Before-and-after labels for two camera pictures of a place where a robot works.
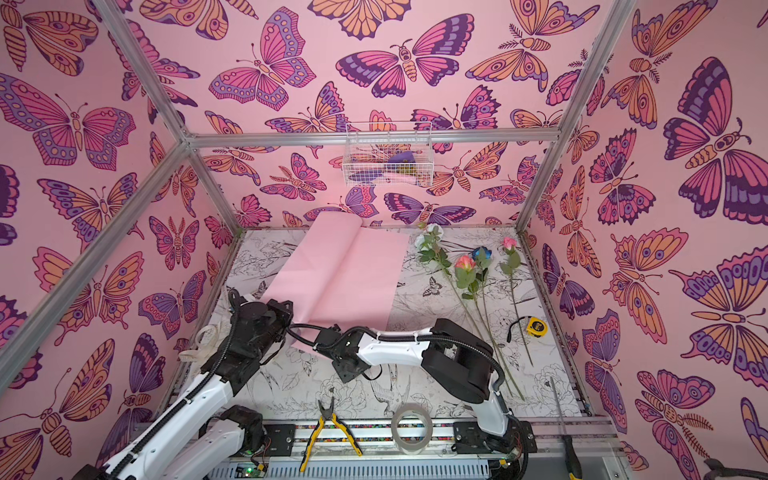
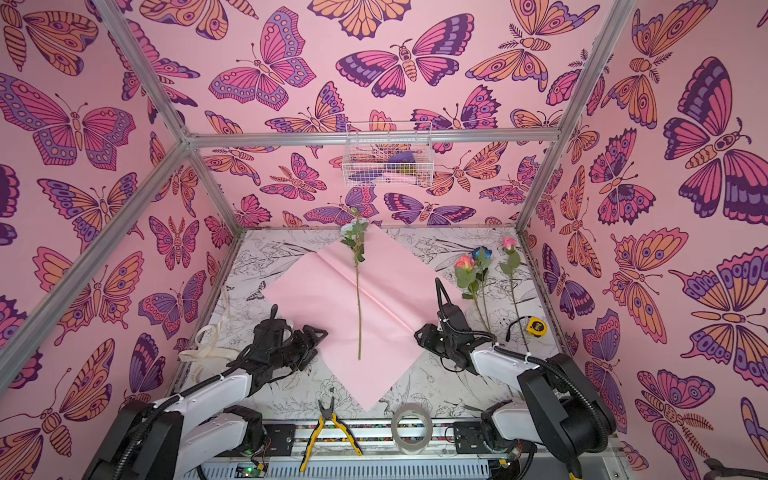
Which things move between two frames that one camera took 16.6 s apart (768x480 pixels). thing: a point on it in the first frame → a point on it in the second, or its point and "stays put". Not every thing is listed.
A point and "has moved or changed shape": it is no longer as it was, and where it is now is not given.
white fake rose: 427,240 → 355,229
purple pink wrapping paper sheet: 340,274 has moved or changed shape
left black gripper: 273,310 → 306,347
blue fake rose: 482,257 stays put
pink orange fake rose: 466,278 stays put
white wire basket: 388,155 stays put
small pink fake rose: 509,245 stays put
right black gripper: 333,346 → 437,339
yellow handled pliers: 328,414 stays put
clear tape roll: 406,447 stays put
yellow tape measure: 537,327 stays put
